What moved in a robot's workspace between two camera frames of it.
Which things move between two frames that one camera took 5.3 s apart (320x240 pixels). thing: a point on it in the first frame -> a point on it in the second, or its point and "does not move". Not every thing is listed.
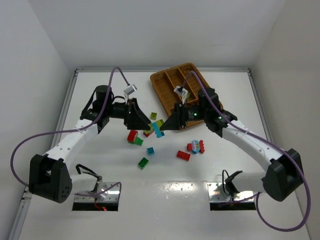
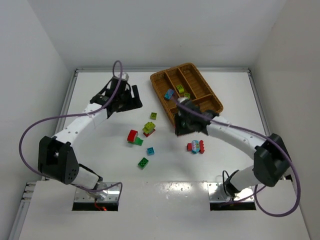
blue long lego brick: (158, 133) -> (168, 94)
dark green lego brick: (143, 163) does not move
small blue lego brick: (150, 151) does not move
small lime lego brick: (153, 116) does not move
